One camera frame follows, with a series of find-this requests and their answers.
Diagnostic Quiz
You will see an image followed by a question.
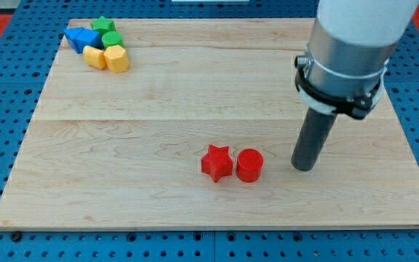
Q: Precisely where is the green cylinder block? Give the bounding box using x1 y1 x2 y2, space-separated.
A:
101 31 124 49

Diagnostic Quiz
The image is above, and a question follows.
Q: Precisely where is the red cylinder block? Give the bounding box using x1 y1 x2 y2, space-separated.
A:
236 148 264 183

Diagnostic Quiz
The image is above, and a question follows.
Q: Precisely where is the yellow rounded block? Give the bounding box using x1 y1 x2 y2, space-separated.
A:
82 45 107 70

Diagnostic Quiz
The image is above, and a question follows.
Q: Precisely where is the blue cube block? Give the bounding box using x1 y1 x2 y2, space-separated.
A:
75 28 103 54

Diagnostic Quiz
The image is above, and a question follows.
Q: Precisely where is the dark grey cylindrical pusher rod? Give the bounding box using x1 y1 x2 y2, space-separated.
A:
291 108 337 171

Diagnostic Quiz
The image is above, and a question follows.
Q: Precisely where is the yellow hexagonal block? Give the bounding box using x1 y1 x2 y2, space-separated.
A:
104 45 129 74

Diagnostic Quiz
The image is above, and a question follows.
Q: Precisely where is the blue triangular block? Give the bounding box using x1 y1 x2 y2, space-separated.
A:
63 27 84 54

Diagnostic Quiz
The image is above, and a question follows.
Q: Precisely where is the wooden board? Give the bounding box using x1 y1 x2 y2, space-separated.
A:
0 18 419 231

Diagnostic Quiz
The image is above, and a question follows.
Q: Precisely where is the red star block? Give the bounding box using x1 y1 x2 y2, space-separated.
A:
201 144 234 183

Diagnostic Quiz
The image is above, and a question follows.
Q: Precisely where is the black clamp ring with cable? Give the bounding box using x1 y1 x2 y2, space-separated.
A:
293 54 386 121

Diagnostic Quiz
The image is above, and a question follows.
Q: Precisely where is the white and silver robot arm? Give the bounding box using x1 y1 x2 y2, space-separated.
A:
307 0 419 98

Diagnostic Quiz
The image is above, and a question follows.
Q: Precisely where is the green star block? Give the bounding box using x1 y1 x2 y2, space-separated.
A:
90 16 116 36

